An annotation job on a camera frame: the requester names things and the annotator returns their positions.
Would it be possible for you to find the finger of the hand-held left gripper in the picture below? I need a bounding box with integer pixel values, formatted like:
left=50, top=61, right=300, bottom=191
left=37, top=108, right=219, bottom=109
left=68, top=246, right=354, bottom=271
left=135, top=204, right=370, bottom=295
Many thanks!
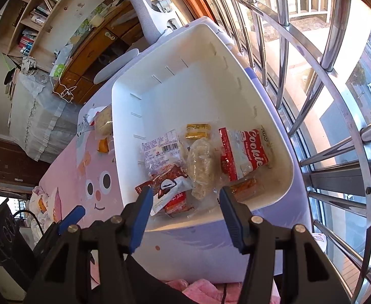
left=35, top=205, right=86, bottom=258

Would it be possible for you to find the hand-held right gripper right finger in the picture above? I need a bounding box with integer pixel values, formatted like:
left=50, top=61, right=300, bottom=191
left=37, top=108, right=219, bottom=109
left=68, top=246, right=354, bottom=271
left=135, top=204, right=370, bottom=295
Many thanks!
left=220, top=186, right=352, bottom=304

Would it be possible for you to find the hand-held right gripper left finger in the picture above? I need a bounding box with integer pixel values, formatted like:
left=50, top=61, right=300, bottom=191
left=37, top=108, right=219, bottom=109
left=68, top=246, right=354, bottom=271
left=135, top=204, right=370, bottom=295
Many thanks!
left=24, top=186, right=154, bottom=304

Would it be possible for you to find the small red orange packet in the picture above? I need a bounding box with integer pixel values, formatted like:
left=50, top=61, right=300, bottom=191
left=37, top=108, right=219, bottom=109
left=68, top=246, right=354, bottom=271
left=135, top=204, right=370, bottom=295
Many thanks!
left=229, top=178, right=259, bottom=201

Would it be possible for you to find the red orange snack packet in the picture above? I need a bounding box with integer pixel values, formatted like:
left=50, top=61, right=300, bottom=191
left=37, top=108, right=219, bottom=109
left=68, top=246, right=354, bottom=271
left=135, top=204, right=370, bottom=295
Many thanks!
left=163, top=191, right=195, bottom=217

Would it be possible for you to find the white packet with dark print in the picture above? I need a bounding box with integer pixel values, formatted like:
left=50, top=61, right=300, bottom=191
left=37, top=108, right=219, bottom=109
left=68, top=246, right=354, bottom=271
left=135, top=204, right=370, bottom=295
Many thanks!
left=150, top=177, right=194, bottom=216

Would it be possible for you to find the brown snack packet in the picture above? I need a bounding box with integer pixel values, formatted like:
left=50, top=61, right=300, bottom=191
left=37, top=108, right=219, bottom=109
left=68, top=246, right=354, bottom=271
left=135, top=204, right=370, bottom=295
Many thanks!
left=135, top=164, right=192, bottom=197

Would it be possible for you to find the clear floss roll packet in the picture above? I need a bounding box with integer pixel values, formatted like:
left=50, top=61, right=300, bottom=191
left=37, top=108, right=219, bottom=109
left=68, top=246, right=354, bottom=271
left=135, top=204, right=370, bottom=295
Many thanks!
left=185, top=137, right=221, bottom=201

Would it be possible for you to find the red white cookie packet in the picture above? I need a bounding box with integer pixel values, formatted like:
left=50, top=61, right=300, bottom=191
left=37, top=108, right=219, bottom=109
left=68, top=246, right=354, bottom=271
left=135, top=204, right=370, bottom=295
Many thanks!
left=219, top=127, right=274, bottom=182

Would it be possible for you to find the pink white bread packet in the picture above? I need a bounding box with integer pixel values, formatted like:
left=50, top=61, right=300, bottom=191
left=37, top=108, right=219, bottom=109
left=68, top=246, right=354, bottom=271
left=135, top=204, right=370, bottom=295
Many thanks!
left=140, top=129, right=187, bottom=178

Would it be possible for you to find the large clear rice cake packet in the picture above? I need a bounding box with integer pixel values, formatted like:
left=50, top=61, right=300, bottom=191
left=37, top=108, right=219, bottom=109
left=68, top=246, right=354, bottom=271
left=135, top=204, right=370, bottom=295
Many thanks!
left=94, top=104, right=114, bottom=137

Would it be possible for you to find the white plastic storage bin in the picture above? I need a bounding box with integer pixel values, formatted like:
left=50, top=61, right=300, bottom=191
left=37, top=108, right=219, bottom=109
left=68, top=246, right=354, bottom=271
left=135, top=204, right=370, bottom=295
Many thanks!
left=111, top=22, right=295, bottom=232

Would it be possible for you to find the white plastic bag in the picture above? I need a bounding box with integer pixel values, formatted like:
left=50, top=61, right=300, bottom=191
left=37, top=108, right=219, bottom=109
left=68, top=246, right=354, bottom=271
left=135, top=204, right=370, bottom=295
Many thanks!
left=30, top=186, right=61, bottom=225

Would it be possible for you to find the dark box with round holes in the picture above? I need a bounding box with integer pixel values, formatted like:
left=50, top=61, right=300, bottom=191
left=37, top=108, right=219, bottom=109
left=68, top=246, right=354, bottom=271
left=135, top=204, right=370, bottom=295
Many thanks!
left=0, top=197, right=38, bottom=292

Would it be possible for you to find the brown wooden door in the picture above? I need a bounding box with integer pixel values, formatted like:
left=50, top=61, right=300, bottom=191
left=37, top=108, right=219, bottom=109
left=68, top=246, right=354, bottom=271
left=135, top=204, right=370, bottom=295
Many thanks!
left=0, top=133, right=54, bottom=194

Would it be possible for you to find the white paper label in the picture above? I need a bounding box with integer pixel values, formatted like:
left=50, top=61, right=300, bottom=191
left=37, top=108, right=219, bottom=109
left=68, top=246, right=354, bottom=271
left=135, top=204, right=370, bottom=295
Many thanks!
left=311, top=232, right=328, bottom=251

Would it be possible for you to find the small golden snack packet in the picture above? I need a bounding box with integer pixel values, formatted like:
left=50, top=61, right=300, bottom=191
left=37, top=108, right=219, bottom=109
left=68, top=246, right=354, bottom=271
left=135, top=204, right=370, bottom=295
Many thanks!
left=185, top=123, right=212, bottom=140

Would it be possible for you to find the white lace cover cloth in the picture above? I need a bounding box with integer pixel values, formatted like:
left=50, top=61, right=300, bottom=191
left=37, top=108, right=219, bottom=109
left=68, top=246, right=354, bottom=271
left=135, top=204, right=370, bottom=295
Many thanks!
left=8, top=68, right=81, bottom=163

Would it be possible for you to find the green white tissue pack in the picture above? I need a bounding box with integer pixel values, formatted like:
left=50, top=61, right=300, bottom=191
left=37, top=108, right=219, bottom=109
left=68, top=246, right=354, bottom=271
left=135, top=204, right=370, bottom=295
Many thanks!
left=50, top=63, right=66, bottom=79

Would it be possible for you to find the white patterned pouch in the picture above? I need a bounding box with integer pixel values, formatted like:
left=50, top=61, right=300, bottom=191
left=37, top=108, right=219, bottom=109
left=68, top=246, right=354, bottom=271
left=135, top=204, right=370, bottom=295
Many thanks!
left=21, top=55, right=38, bottom=72

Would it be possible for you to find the grey bag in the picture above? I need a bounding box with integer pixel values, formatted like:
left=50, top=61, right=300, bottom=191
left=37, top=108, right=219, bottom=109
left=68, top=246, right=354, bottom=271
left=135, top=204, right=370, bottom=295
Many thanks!
left=98, top=46, right=123, bottom=67

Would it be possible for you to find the wooden desk with drawers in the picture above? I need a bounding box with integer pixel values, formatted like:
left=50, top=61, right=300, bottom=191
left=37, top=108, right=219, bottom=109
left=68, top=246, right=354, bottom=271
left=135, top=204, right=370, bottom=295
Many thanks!
left=53, top=2, right=145, bottom=105

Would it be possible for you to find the row of books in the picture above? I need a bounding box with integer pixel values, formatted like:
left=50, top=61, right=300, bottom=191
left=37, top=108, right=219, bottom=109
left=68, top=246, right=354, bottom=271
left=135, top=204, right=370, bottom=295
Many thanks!
left=30, top=0, right=63, bottom=23
left=19, top=28, right=40, bottom=55

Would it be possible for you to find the printed desk mat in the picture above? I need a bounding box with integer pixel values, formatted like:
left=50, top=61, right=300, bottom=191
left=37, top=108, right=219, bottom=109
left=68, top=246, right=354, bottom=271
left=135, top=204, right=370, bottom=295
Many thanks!
left=73, top=2, right=116, bottom=43

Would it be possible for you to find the wooden bookshelf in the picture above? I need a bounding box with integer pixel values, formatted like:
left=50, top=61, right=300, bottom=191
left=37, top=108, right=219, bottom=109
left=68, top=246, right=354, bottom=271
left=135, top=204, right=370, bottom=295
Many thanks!
left=0, top=0, right=110, bottom=73

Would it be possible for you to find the grey office chair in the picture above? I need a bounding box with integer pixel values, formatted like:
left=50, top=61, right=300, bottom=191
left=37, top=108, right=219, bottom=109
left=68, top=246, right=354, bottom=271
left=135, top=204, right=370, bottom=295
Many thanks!
left=93, top=0, right=186, bottom=84

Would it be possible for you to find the metal window grille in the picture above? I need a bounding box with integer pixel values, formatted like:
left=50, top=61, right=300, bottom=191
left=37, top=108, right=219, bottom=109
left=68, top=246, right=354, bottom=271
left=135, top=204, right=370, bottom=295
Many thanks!
left=166, top=0, right=371, bottom=304

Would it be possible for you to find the white charger cable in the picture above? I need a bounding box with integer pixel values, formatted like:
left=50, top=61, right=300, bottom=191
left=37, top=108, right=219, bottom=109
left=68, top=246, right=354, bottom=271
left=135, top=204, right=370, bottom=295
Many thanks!
left=49, top=76, right=78, bottom=103

